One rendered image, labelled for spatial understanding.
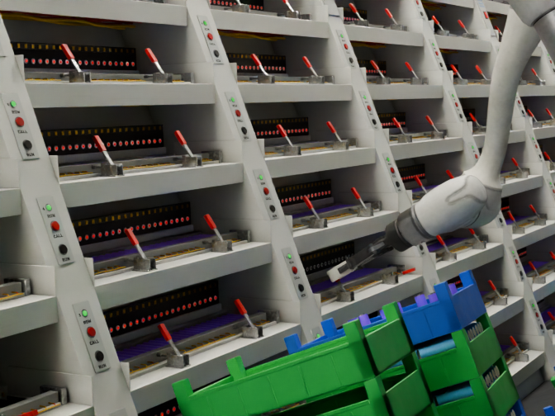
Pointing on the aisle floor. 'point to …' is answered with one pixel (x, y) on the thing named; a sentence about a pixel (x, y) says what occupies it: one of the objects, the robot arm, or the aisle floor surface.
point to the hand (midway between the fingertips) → (342, 270)
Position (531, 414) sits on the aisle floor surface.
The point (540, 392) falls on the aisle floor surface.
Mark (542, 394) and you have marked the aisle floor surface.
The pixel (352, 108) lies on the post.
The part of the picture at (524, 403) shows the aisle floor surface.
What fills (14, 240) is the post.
